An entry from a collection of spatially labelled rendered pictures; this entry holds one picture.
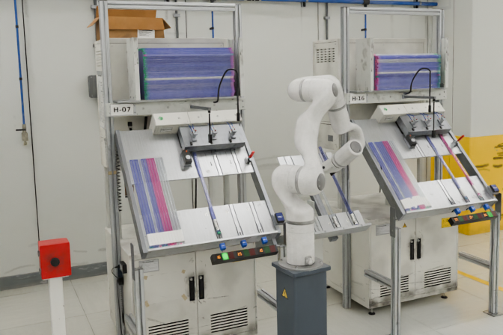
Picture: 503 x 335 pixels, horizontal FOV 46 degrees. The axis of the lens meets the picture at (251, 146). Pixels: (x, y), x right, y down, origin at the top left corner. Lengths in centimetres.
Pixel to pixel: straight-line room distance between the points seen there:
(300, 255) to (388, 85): 163
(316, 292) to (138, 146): 120
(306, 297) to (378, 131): 152
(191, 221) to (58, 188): 191
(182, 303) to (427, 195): 151
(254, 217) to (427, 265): 142
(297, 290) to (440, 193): 142
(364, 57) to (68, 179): 233
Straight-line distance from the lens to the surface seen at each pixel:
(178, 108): 323
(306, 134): 248
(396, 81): 386
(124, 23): 349
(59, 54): 459
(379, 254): 378
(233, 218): 298
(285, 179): 247
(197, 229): 290
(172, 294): 323
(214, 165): 313
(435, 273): 410
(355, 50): 386
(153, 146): 313
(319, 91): 250
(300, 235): 250
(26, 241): 471
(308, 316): 259
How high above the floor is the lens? 151
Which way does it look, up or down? 7 degrees down
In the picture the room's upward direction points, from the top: 1 degrees counter-clockwise
